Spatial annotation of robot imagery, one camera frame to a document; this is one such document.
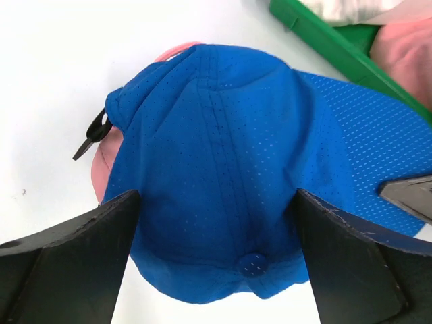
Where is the pink LA cap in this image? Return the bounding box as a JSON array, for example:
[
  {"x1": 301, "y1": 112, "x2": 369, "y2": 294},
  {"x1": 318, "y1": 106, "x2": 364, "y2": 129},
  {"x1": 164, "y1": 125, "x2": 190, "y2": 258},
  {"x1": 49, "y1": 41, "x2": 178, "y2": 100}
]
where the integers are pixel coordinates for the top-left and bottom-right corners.
[{"x1": 366, "y1": 1, "x2": 431, "y2": 110}]

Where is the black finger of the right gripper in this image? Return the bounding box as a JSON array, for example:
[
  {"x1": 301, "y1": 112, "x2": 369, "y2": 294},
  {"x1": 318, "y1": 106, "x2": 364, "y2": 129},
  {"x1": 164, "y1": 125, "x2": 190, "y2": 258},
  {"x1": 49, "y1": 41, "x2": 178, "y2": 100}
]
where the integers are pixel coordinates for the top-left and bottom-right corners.
[{"x1": 378, "y1": 175, "x2": 431, "y2": 225}]

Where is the white NY cap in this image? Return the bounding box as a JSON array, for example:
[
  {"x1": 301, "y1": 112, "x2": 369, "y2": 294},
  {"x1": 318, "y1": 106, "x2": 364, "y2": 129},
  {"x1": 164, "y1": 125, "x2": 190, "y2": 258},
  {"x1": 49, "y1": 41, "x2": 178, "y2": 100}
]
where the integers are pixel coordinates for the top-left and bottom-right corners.
[{"x1": 301, "y1": 0, "x2": 402, "y2": 26}]

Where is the green plastic tray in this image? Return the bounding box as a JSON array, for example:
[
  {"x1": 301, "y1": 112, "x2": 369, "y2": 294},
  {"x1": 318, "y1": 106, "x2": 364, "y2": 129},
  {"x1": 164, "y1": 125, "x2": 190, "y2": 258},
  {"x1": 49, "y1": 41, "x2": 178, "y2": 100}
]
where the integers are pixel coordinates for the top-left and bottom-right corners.
[{"x1": 269, "y1": 0, "x2": 431, "y2": 124}]

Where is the blue mesh cap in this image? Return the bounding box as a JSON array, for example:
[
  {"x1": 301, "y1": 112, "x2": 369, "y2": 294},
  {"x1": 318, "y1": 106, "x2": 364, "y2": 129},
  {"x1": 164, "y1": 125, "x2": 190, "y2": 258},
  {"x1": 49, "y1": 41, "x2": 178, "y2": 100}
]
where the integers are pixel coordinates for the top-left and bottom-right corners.
[{"x1": 102, "y1": 44, "x2": 431, "y2": 304}]

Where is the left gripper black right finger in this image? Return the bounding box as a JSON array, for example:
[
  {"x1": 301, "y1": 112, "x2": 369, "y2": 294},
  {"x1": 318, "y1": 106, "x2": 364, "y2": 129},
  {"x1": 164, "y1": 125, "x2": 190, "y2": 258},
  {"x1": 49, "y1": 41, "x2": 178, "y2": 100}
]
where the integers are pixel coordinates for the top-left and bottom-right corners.
[{"x1": 292, "y1": 190, "x2": 431, "y2": 324}]

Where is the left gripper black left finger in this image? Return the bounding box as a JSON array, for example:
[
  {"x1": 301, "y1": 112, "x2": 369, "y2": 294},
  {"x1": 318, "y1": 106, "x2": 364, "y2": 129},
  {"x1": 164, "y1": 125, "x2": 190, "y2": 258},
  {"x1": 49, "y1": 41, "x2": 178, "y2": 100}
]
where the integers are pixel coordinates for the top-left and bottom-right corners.
[{"x1": 1, "y1": 190, "x2": 140, "y2": 324}]

